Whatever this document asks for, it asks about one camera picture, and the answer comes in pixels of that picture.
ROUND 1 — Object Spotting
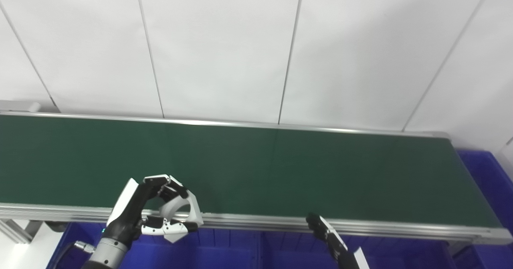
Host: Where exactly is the white square part with hole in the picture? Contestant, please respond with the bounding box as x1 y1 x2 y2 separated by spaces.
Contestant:
158 176 204 244

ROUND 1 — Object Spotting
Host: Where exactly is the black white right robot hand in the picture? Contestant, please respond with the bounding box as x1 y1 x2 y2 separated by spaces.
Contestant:
306 213 372 269

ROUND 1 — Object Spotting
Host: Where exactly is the grey conveyor end housing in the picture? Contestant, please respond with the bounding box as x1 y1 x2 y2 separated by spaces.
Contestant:
0 101 41 113

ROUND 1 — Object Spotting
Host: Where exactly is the blue plastic bin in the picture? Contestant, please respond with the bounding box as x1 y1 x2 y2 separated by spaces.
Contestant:
447 150 513 269
256 231 457 269
46 223 263 269

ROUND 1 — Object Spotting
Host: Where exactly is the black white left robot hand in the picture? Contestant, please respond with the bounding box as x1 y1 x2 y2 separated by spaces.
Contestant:
102 175 199 246

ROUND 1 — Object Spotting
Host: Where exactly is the green conveyor belt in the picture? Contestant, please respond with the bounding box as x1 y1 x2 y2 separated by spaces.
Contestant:
0 115 501 228
0 109 513 245

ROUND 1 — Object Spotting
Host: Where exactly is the aluminium conveyor leg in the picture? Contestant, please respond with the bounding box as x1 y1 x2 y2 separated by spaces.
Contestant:
0 220 44 244

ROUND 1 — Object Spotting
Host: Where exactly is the dark grey conveyor motor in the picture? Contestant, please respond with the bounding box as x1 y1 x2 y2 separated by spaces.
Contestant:
43 221 69 233

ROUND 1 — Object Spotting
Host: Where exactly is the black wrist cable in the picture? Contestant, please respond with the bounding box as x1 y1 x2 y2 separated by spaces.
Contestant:
52 241 97 269

